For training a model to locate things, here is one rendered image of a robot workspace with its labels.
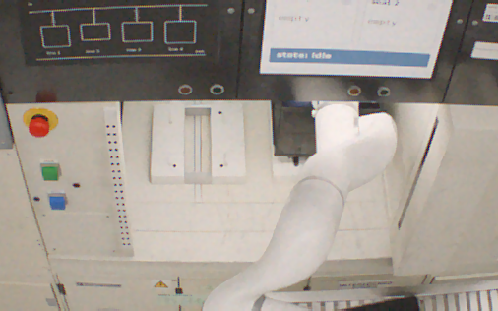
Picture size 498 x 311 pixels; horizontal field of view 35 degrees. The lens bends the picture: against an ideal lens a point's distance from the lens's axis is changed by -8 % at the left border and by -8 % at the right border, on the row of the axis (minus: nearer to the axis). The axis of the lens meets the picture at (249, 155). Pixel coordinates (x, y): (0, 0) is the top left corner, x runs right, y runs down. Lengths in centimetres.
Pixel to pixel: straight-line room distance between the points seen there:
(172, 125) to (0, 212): 52
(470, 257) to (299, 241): 79
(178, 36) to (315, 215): 33
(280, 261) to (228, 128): 79
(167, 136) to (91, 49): 71
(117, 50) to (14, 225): 59
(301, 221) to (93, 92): 40
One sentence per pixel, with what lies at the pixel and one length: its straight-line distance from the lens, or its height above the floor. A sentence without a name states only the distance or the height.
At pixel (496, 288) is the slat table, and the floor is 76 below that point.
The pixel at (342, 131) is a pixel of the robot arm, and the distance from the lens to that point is 157.
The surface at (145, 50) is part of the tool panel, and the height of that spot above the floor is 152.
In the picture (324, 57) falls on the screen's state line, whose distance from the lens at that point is 132.
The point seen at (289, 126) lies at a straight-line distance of 180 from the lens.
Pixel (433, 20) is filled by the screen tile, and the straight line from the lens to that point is 128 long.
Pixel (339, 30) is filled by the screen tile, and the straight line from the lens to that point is 127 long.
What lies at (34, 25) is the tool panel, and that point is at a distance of 126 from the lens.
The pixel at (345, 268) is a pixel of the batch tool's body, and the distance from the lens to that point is 189.
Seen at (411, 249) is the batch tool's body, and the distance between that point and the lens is 175.
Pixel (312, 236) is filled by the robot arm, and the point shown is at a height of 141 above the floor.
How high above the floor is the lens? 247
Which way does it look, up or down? 54 degrees down
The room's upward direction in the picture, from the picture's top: 5 degrees clockwise
